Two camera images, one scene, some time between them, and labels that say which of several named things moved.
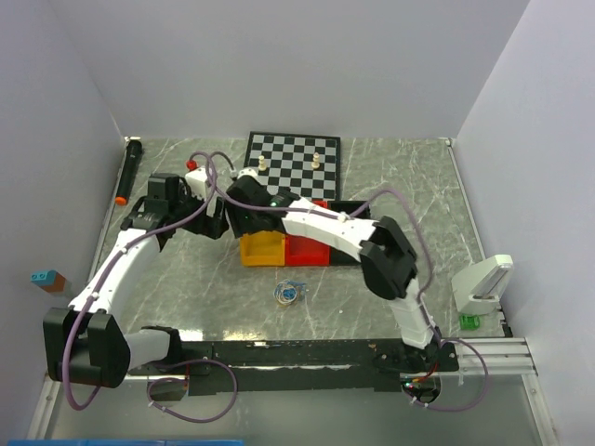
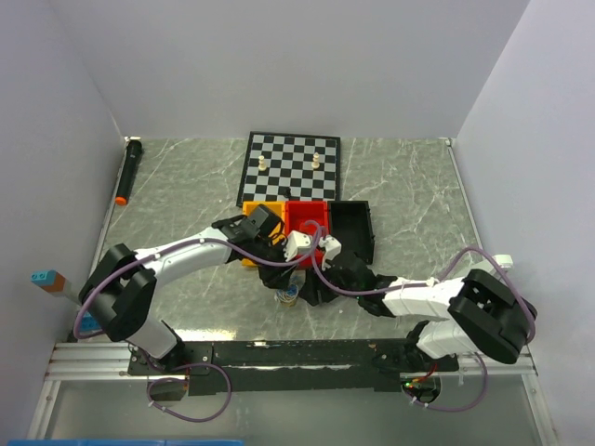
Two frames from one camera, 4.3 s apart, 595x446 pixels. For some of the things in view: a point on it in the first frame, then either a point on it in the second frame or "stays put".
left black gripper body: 204,224 to 267,251
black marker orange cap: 134,152 stays put
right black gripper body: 247,218 to 326,293
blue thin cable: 289,289 stays put
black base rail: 374,365 stays put
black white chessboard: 307,165 stays put
